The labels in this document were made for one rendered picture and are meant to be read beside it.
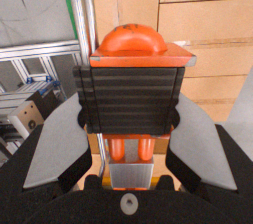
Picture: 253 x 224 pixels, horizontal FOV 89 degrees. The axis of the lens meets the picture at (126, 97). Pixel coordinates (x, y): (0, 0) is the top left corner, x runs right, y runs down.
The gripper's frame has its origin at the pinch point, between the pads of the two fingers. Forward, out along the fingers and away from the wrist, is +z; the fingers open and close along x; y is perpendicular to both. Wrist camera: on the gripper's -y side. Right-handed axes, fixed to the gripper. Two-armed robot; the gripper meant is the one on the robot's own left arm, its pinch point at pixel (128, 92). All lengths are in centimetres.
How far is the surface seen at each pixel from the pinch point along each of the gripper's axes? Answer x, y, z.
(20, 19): -93, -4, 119
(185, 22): 30, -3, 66
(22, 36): -98, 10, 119
